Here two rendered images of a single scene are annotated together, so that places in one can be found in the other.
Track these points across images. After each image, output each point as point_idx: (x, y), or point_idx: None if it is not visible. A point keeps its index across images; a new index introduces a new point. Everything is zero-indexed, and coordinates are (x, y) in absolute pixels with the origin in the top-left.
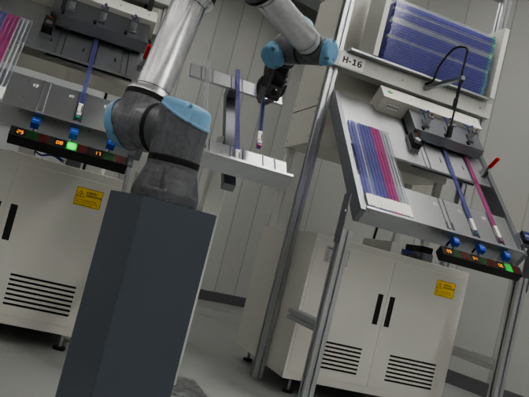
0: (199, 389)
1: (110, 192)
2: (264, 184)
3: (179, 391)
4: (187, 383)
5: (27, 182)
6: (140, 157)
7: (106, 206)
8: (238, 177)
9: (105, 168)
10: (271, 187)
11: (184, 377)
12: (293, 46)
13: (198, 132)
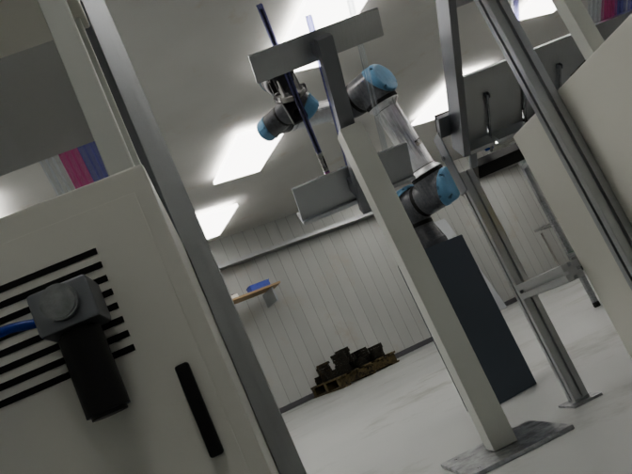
0: (455, 466)
1: (462, 236)
2: (328, 215)
3: (478, 448)
4: (474, 464)
5: None
6: (461, 154)
7: (466, 244)
8: (356, 203)
9: (497, 170)
10: (319, 219)
11: (483, 468)
12: (301, 125)
13: None
